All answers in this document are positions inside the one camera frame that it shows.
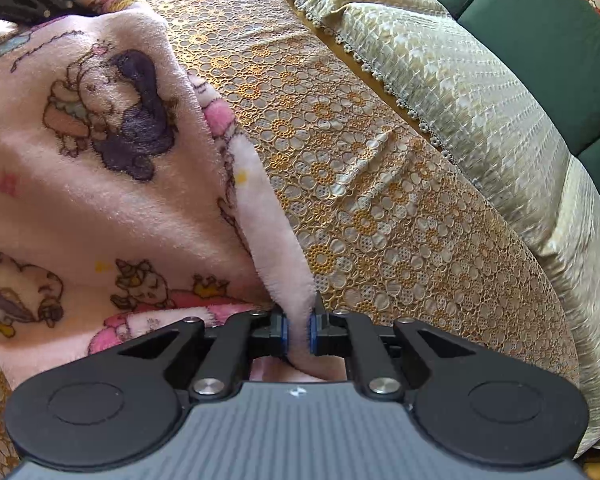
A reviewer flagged pink cartoon fleece garment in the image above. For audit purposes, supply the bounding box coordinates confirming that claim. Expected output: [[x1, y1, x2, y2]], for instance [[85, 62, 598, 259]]
[[0, 0, 344, 386]]

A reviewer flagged green sofa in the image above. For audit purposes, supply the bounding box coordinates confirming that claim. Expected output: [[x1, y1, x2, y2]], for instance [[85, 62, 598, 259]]
[[291, 0, 600, 451]]

